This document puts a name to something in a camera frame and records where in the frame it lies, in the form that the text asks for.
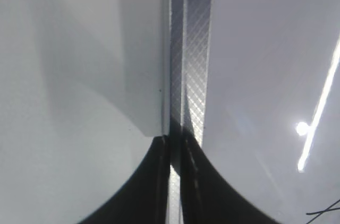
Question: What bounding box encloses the white board with grey frame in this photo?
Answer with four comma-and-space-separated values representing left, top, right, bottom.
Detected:
167, 0, 339, 223

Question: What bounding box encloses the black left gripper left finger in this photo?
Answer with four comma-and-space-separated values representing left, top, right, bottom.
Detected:
81, 135, 170, 224

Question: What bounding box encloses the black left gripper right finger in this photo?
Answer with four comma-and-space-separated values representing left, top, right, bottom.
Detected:
180, 128, 277, 223

